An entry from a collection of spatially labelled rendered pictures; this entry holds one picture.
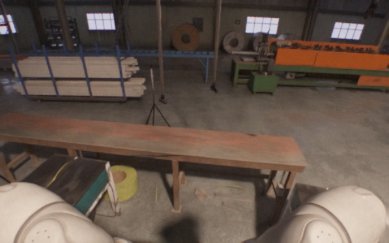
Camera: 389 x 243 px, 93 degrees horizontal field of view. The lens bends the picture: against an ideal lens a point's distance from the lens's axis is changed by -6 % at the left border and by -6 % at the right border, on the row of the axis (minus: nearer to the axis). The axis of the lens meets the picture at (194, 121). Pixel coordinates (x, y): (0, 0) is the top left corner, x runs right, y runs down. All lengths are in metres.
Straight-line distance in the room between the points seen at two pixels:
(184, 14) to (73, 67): 9.72
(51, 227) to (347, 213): 0.56
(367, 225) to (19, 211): 0.70
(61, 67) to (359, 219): 5.14
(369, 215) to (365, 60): 7.22
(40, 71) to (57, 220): 5.15
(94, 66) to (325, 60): 6.17
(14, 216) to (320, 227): 0.57
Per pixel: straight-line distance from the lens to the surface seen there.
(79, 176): 1.86
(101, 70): 4.74
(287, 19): 14.80
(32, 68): 5.59
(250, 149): 1.91
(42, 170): 2.08
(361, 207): 0.56
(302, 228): 0.43
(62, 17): 9.43
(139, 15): 14.08
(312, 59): 6.73
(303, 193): 1.76
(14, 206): 0.55
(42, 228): 0.44
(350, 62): 7.42
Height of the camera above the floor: 1.89
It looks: 29 degrees down
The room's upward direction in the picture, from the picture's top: 2 degrees clockwise
